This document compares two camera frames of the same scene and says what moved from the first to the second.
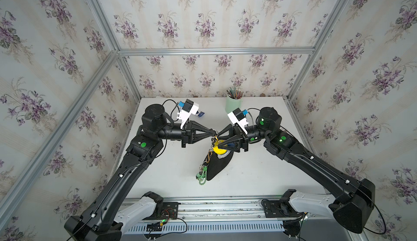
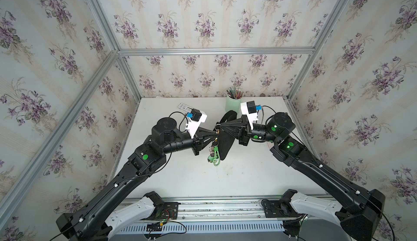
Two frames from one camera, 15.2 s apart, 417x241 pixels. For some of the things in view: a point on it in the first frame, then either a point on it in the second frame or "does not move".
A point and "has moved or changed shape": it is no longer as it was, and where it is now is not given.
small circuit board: [154, 227] does not move
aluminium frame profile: [216, 51] does not move
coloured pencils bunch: [235, 93] does not move
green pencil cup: [233, 103] does not move
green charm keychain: [201, 176] → [216, 159]
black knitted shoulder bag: [214, 165] has moved or changed shape
